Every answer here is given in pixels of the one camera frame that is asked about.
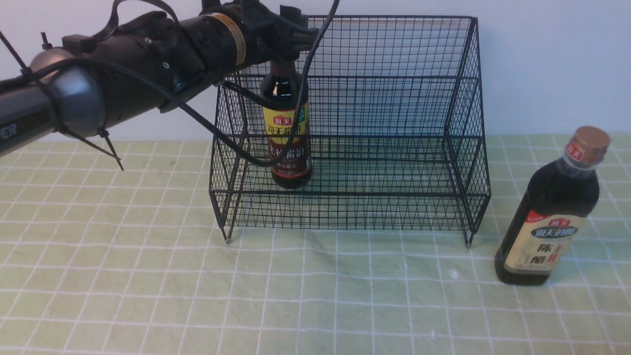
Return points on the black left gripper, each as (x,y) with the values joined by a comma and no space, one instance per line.
(287,33)

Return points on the green checkered tablecloth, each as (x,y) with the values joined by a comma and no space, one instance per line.
(97,261)

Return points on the dark soy sauce bottle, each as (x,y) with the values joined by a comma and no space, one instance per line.
(296,169)

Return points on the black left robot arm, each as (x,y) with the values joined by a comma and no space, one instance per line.
(156,61)

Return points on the black wire mesh shelf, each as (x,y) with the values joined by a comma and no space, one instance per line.
(397,132)

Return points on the dark vinegar bottle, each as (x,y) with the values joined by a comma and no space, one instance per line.
(558,199)

